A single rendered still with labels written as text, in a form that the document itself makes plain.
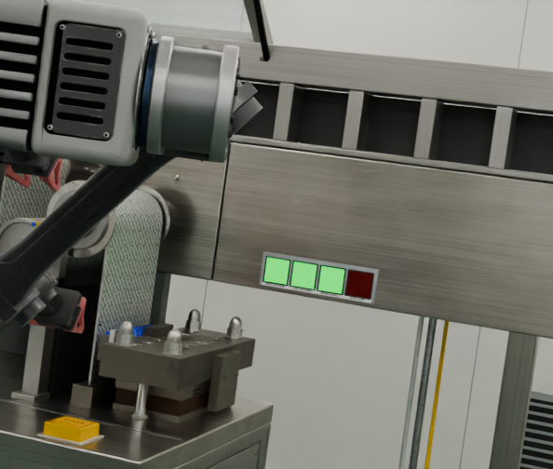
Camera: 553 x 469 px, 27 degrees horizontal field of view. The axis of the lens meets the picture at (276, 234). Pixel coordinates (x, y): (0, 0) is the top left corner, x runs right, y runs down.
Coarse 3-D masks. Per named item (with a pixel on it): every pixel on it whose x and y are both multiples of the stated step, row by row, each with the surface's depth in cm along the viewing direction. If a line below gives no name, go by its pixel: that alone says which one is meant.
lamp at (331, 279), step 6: (324, 270) 240; (330, 270) 240; (336, 270) 239; (342, 270) 239; (324, 276) 240; (330, 276) 240; (336, 276) 239; (342, 276) 239; (324, 282) 240; (330, 282) 240; (336, 282) 240; (342, 282) 239; (318, 288) 241; (324, 288) 240; (330, 288) 240; (336, 288) 240
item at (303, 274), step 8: (296, 264) 242; (304, 264) 242; (312, 264) 241; (296, 272) 242; (304, 272) 242; (312, 272) 241; (296, 280) 242; (304, 280) 242; (312, 280) 241; (312, 288) 241
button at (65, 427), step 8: (64, 416) 201; (48, 424) 195; (56, 424) 194; (64, 424) 195; (72, 424) 195; (80, 424) 196; (88, 424) 197; (96, 424) 198; (48, 432) 195; (56, 432) 194; (64, 432) 194; (72, 432) 193; (80, 432) 193; (88, 432) 196; (96, 432) 198; (72, 440) 193; (80, 440) 193
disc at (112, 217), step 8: (72, 184) 223; (80, 184) 223; (56, 192) 225; (64, 192) 224; (56, 200) 224; (48, 208) 225; (112, 216) 221; (112, 224) 221; (104, 232) 221; (112, 232) 221; (104, 240) 221; (72, 248) 223; (88, 248) 222; (96, 248) 222; (72, 256) 224; (80, 256) 223; (88, 256) 222
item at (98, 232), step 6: (66, 192) 223; (72, 192) 222; (60, 198) 223; (66, 198) 223; (60, 204) 223; (102, 222) 220; (96, 228) 221; (102, 228) 220; (90, 234) 221; (96, 234) 221; (102, 234) 221; (84, 240) 221; (90, 240) 221; (96, 240) 221; (78, 246) 222; (84, 246) 221; (90, 246) 222
